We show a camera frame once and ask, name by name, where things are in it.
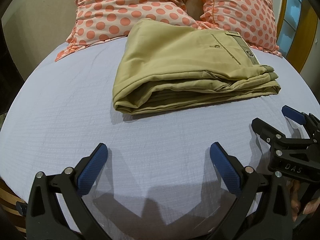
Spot person's right hand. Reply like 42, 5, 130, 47
288, 180, 319, 222

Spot yellow wooden window frame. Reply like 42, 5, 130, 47
277, 0, 318, 73

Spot blue glass window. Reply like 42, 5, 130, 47
277, 0, 302, 57

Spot light blue bed sheet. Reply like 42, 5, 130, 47
1, 38, 319, 239

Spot brown striped bed base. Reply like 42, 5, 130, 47
0, 178, 27, 237

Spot khaki pants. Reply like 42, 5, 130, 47
112, 19, 280, 115

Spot right polka dot pillow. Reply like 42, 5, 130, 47
200, 0, 282, 57

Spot polka dot pillow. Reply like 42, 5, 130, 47
200, 0, 282, 57
56, 0, 211, 61

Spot left polka dot pillow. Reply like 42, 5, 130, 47
56, 0, 211, 61

